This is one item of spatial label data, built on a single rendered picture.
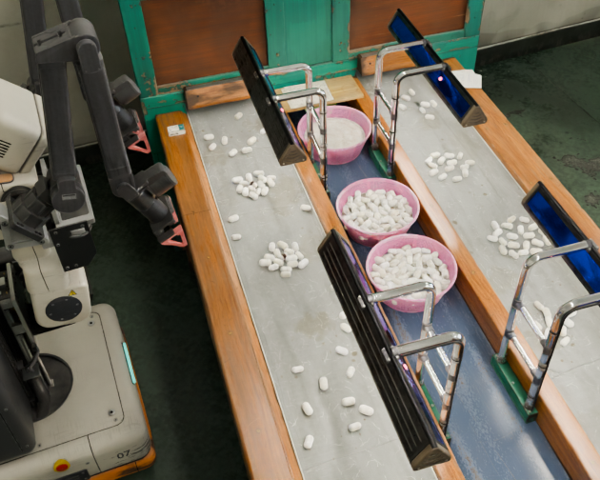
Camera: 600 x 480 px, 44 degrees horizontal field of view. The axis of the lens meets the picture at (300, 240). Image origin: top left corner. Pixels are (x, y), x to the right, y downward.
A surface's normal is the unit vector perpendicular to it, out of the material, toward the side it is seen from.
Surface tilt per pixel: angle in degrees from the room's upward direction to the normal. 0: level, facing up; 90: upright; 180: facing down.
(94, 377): 0
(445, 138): 0
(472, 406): 0
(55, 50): 90
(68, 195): 90
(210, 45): 90
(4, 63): 90
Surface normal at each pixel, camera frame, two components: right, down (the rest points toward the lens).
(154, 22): 0.29, 0.67
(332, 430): -0.04, -0.70
